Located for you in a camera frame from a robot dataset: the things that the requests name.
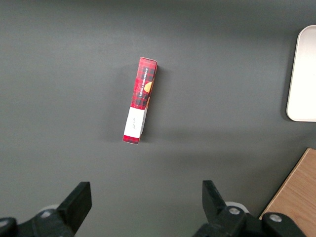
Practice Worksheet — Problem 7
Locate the red plaid shortbread box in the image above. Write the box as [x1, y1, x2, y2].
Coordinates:
[122, 56, 158, 145]

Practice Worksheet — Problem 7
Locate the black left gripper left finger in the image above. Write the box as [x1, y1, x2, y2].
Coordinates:
[16, 181, 93, 237]

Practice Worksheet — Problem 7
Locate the wooden drawer cabinet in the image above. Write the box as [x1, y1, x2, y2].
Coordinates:
[258, 147, 316, 237]

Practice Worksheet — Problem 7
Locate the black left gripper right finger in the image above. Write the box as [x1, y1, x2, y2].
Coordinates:
[192, 180, 264, 237]

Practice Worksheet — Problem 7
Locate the cream plastic tray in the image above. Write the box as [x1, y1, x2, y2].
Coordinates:
[286, 24, 316, 122]

